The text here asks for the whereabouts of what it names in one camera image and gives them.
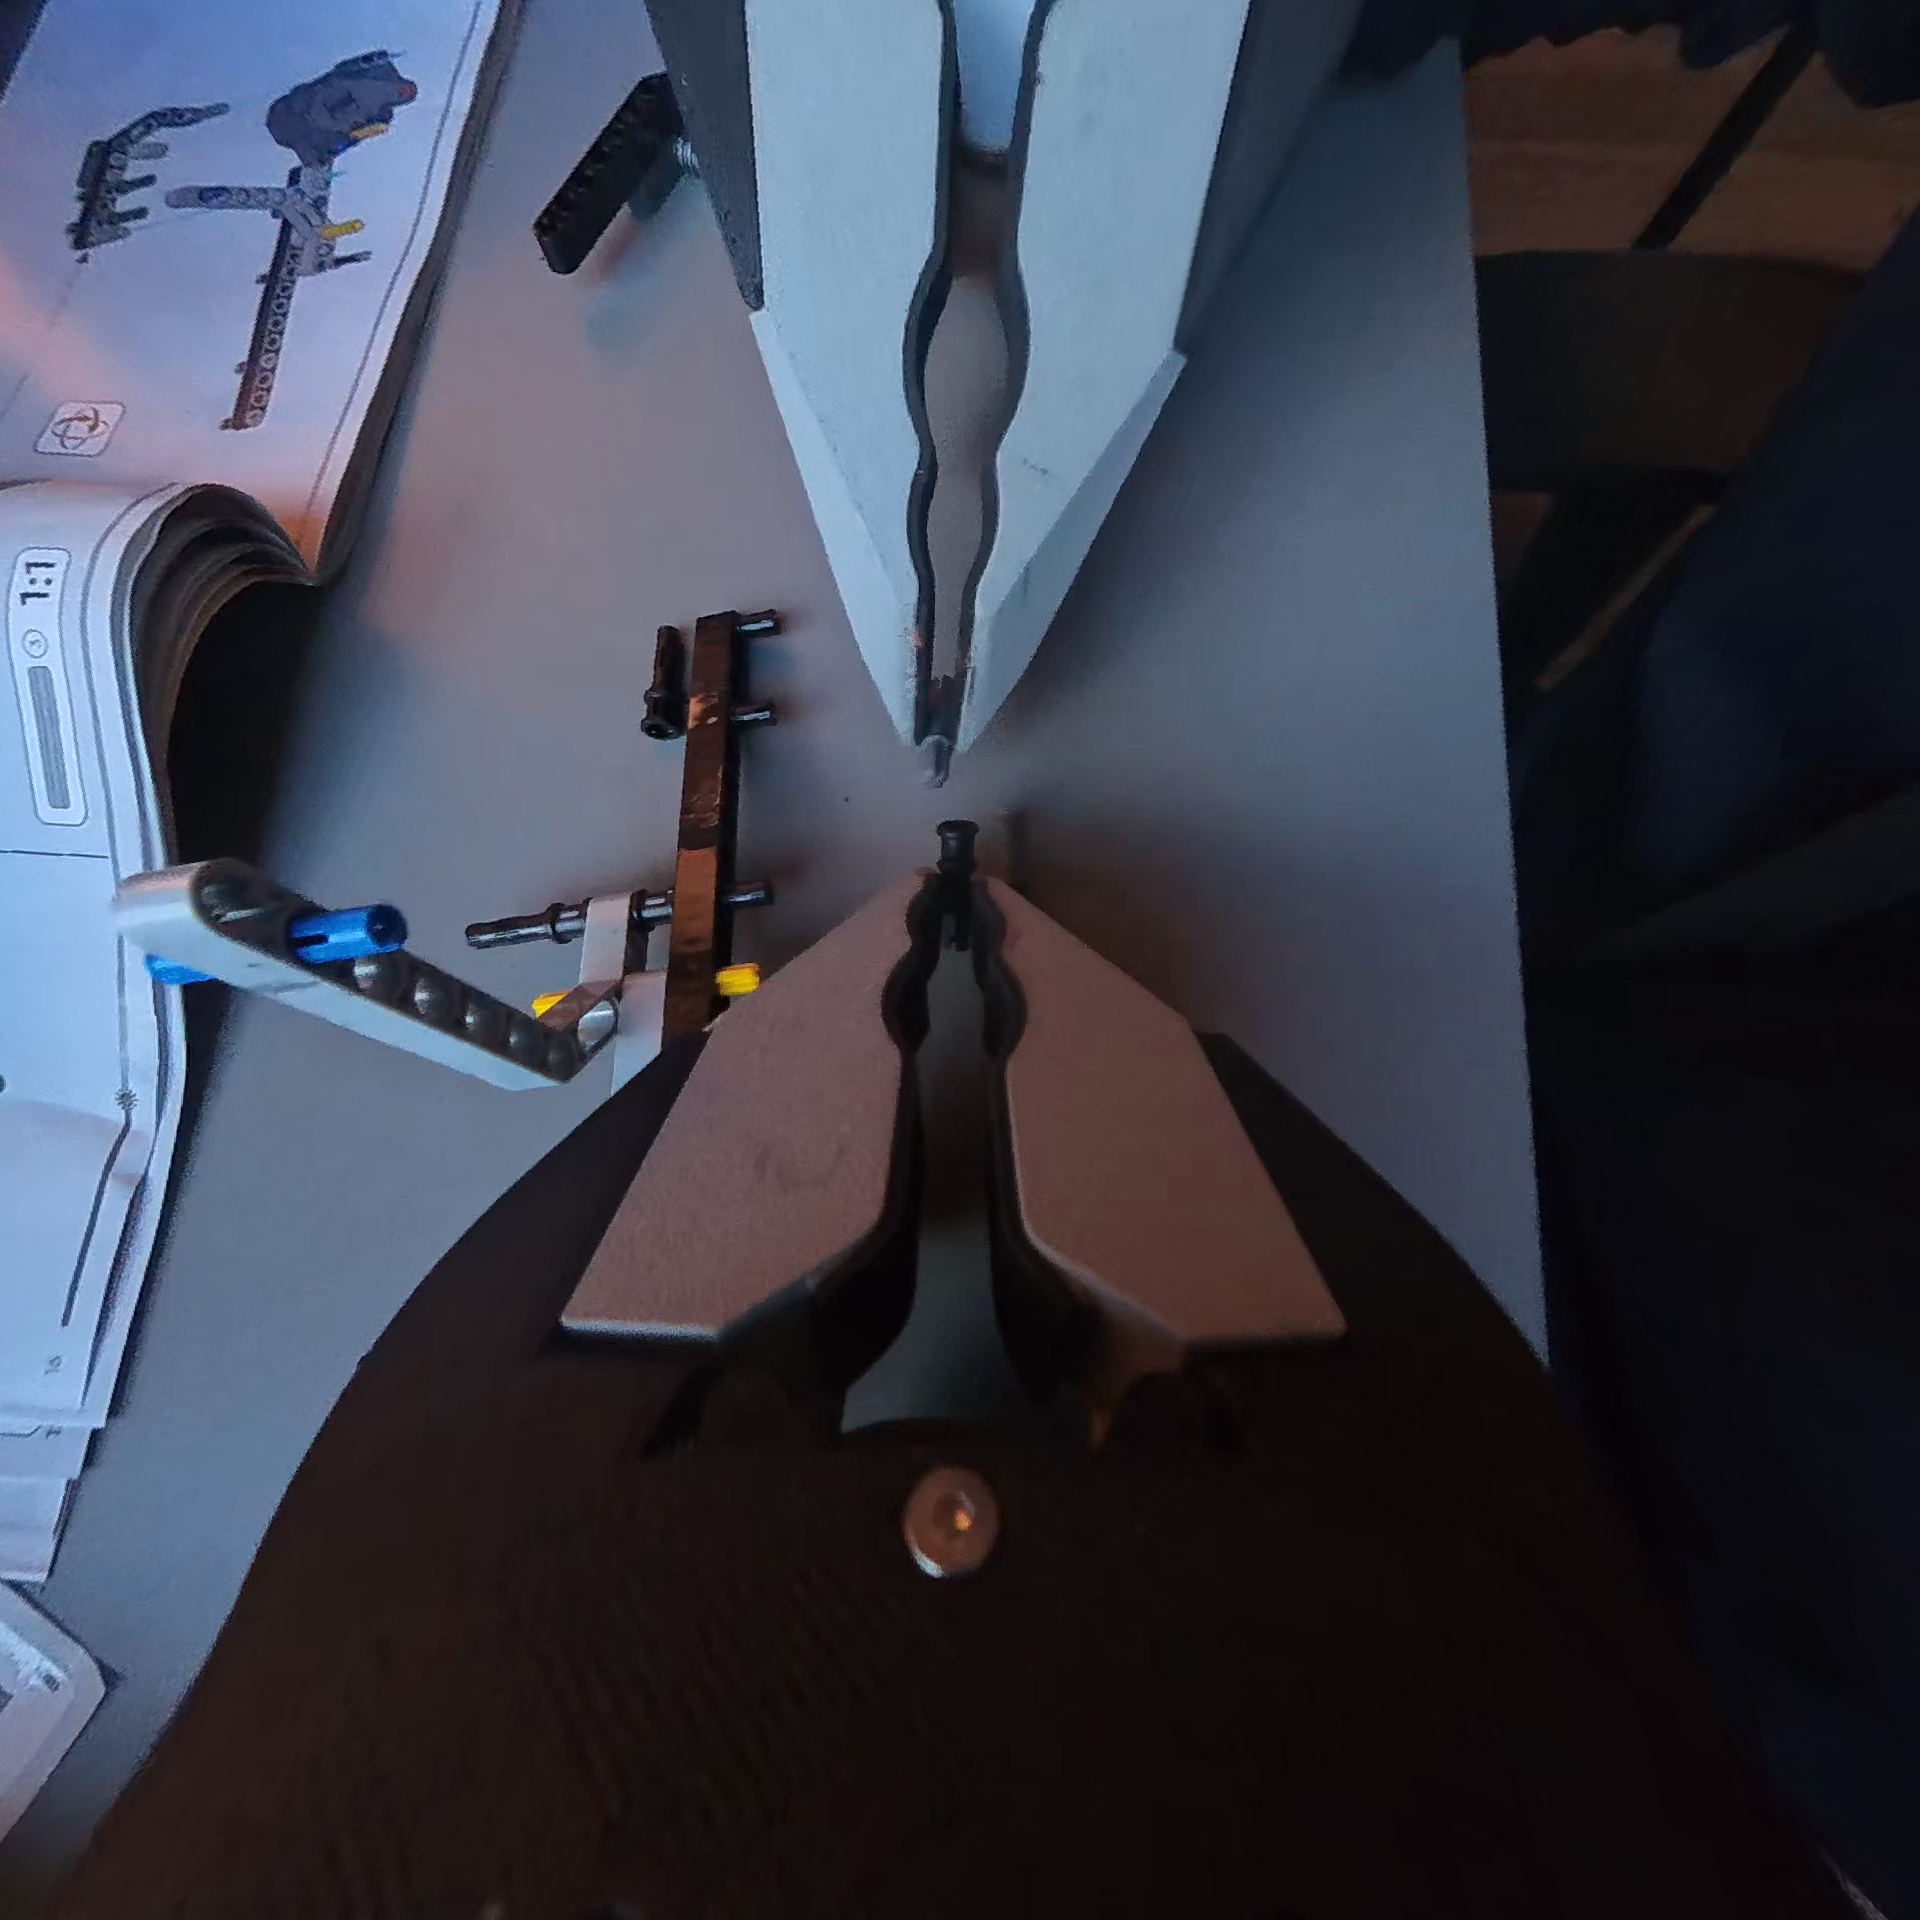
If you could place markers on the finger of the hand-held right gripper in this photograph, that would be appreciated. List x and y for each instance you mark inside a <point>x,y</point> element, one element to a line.
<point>839,300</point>
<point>1102,300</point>

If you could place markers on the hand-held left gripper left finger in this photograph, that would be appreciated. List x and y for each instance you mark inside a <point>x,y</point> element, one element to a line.
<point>751,1156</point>

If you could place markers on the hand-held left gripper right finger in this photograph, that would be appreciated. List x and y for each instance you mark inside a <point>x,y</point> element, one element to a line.
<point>1155,1156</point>

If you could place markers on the lego beam assembly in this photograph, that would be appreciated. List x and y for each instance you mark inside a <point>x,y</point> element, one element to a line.
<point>710,839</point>

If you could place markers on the dark grey lego pin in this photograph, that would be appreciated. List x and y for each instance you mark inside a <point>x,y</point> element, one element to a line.
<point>933,757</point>

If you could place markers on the black lego beam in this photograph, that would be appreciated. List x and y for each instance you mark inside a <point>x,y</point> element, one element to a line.
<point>600,188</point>

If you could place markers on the lego instruction booklet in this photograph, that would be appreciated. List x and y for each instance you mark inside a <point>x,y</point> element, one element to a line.
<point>196,226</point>

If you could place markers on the dark chair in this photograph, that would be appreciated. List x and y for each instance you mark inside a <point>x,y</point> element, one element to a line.
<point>1652,359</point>

